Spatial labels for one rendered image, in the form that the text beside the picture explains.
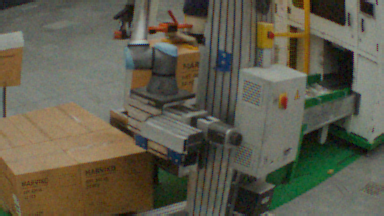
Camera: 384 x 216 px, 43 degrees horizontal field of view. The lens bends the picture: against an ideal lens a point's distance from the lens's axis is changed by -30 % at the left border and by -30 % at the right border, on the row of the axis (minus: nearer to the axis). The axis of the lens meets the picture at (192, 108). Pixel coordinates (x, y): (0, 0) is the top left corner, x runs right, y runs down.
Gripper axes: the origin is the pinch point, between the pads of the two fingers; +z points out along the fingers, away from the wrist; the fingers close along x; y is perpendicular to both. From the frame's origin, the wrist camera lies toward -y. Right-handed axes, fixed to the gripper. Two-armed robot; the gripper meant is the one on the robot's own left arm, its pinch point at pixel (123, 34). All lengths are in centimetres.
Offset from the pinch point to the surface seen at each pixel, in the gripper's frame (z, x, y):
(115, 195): 94, -17, -14
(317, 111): 66, -29, 171
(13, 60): 35, 135, -34
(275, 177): 122, -12, 146
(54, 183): 78, -18, -66
